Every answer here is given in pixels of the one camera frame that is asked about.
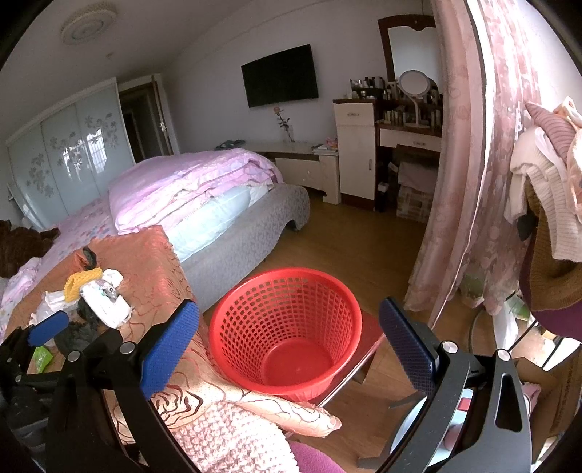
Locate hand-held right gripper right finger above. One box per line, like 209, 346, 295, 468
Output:
373, 297, 534, 473

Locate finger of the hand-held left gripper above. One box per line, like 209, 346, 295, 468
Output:
0, 311, 70, 396

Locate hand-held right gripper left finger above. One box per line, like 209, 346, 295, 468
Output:
45, 299, 202, 473

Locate clear plastic wrap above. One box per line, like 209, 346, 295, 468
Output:
34, 289, 80, 326

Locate black fuzzy cloth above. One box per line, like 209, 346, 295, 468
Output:
55, 318, 98, 353

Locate green snack wrapper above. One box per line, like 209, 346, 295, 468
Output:
29, 346, 54, 371

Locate yellow and green knitted cloth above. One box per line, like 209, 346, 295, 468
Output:
65, 267, 104, 302

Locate white plastic packet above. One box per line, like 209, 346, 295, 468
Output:
81, 279, 132, 327

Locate red plastic mesh basket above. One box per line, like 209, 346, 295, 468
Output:
208, 267, 363, 403

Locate orange rose-pattern blanket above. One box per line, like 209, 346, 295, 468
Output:
9, 225, 343, 460

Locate brown plush toy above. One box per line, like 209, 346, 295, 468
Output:
0, 220, 61, 278

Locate person's pink fleece robe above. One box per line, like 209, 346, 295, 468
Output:
168, 400, 298, 473

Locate pink floral bed sheet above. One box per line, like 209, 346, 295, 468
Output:
0, 195, 120, 328

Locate pale blue quilt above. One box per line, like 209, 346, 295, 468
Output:
166, 186, 274, 263

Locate person's purple trousers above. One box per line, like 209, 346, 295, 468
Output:
288, 442, 358, 473

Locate grey upholstered bed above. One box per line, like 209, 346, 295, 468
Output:
0, 148, 312, 319

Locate mustard brown garment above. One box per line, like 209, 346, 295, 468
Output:
522, 182, 582, 314

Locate pink folded duvet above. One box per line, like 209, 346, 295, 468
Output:
108, 148, 285, 235

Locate white floral sliding wardrobe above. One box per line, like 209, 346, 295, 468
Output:
5, 77, 136, 230

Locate low cream cabinet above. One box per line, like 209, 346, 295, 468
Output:
248, 141, 341, 205

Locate pink floral curtain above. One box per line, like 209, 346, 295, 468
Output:
402, 0, 537, 319

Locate tall white cabinet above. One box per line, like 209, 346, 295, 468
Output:
334, 100, 378, 201

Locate brown and white dressing table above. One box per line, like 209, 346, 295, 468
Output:
375, 123, 444, 214

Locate brown wooden door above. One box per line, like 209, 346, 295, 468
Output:
119, 75, 180, 158

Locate pink flower in vase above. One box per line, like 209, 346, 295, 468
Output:
272, 107, 296, 144

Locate pink knitted garment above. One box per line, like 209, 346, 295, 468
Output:
525, 102, 579, 170

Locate round white makeup mirror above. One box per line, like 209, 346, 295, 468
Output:
399, 69, 432, 128

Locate row of cosmetic bottles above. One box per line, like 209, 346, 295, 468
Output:
349, 75, 444, 126

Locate round white ceiling lamp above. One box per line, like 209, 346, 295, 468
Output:
61, 2, 120, 45

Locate black wall television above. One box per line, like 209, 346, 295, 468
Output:
241, 44, 319, 108

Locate brown-framed wall mirror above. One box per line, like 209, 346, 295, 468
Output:
377, 15, 442, 87

